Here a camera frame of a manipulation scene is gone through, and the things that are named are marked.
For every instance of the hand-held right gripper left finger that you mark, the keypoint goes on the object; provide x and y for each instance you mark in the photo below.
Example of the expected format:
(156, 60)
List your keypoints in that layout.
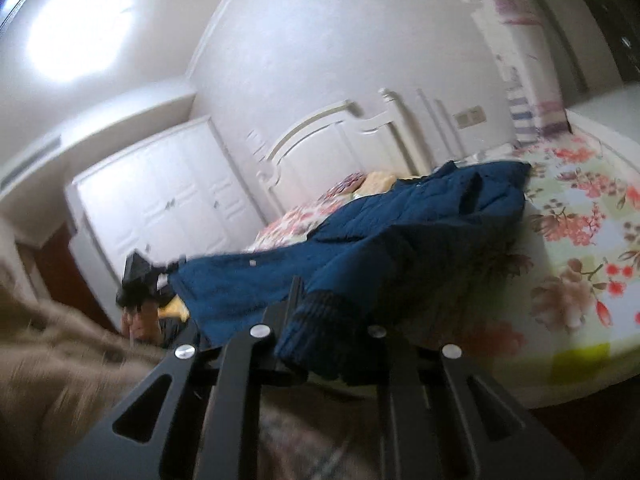
(230, 385)

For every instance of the white wardrobe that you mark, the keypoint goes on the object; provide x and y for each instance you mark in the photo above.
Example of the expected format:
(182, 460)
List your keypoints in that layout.
(165, 195)

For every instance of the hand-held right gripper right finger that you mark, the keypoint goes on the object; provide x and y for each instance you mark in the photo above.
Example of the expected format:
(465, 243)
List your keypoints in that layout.
(440, 410)

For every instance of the yellow pillow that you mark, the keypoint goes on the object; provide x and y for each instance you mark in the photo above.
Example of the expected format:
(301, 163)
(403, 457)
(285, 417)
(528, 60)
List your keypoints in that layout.
(377, 182)

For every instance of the purple patterned cushion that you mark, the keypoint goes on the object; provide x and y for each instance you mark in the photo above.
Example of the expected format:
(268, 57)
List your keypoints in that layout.
(345, 185)

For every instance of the printed curtain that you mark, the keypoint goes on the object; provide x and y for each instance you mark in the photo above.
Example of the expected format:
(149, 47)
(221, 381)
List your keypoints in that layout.
(525, 60)

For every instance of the dark window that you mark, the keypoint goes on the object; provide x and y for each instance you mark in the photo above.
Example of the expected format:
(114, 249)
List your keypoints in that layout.
(610, 25)

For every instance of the wall socket plate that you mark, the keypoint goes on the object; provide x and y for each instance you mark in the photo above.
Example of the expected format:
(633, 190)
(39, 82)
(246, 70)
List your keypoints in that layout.
(470, 117)

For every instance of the ceiling light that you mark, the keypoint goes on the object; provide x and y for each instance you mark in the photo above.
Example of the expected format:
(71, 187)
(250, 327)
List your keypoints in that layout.
(80, 20)

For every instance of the person's left hand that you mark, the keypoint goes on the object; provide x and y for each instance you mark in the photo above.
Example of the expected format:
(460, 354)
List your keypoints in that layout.
(145, 327)

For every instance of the floral quilt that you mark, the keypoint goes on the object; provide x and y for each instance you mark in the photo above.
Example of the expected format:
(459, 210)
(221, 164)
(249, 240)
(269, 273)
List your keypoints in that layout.
(575, 240)

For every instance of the blue puffer jacket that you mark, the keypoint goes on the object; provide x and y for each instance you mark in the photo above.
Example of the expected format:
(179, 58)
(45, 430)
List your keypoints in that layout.
(400, 240)

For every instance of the person's left forearm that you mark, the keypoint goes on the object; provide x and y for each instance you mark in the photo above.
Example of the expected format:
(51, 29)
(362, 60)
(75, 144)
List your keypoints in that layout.
(60, 360)

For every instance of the white bed headboard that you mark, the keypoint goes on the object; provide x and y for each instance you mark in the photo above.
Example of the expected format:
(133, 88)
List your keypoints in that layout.
(320, 155)

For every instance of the white window sill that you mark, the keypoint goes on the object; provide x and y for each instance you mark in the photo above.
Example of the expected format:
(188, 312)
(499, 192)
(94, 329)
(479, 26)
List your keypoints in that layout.
(610, 110)

